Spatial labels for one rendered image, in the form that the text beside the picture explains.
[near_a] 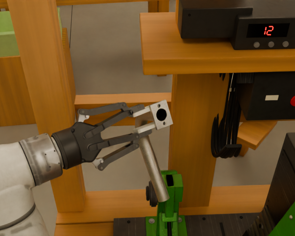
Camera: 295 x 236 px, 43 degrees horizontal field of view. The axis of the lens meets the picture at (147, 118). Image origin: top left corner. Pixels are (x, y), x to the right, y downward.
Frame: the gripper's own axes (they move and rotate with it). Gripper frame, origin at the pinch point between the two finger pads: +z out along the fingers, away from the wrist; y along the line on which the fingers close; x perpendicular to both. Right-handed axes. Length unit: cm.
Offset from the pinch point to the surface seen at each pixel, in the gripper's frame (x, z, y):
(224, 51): -4.6, 20.2, 8.7
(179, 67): -1.7, 9.8, 8.3
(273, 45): -9.6, 29.4, 6.8
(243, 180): 131, 112, -89
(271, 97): -4.1, 30.5, -5.3
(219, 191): 39, 36, -42
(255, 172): 132, 124, -89
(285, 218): -4.7, 25.4, -34.8
